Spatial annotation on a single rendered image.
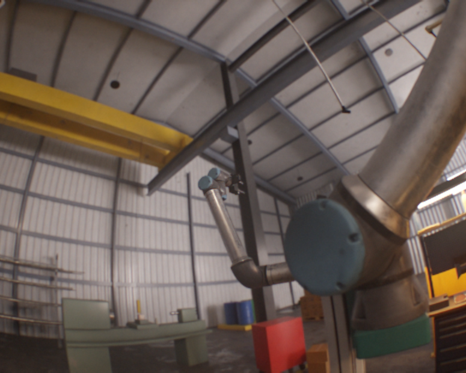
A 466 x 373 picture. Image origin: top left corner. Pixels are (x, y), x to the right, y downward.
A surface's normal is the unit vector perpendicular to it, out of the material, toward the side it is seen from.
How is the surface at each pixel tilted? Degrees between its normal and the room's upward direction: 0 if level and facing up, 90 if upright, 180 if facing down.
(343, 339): 90
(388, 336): 90
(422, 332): 90
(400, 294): 70
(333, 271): 92
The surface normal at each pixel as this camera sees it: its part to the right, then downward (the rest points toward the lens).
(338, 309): -0.58, -0.28
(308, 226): -0.86, -0.07
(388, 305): -0.61, -0.56
